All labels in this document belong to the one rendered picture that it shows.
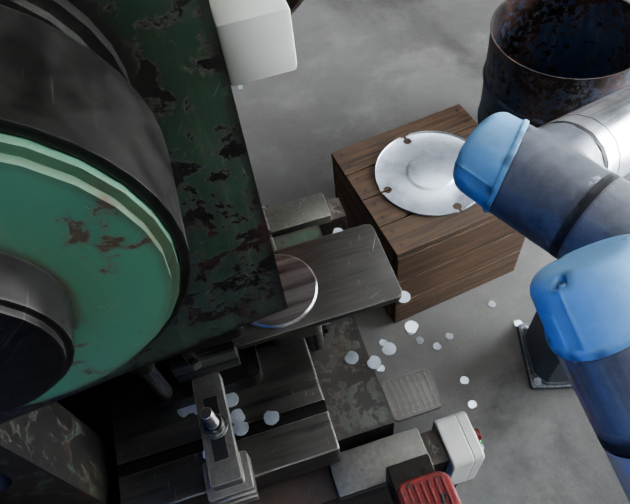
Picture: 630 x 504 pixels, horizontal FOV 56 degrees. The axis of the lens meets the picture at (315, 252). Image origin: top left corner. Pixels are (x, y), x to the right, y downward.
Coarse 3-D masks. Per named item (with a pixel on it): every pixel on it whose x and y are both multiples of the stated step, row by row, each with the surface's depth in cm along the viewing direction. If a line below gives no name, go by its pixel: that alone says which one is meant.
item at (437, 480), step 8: (432, 472) 71; (440, 472) 71; (408, 480) 71; (416, 480) 71; (424, 480) 71; (432, 480) 71; (440, 480) 71; (448, 480) 71; (400, 488) 71; (408, 488) 70; (416, 488) 70; (424, 488) 70; (432, 488) 70; (440, 488) 70; (448, 488) 70; (400, 496) 70; (408, 496) 70; (416, 496) 70; (424, 496) 70; (432, 496) 70; (440, 496) 70; (448, 496) 70; (456, 496) 70
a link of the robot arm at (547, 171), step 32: (608, 96) 55; (480, 128) 46; (512, 128) 45; (544, 128) 47; (576, 128) 47; (608, 128) 48; (480, 160) 45; (512, 160) 44; (544, 160) 43; (576, 160) 43; (608, 160) 47; (480, 192) 46; (512, 192) 44; (544, 192) 42; (576, 192) 41; (512, 224) 46; (544, 224) 43
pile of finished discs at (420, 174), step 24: (408, 144) 158; (432, 144) 157; (456, 144) 157; (384, 168) 154; (408, 168) 153; (432, 168) 152; (384, 192) 149; (408, 192) 149; (432, 192) 148; (456, 192) 147
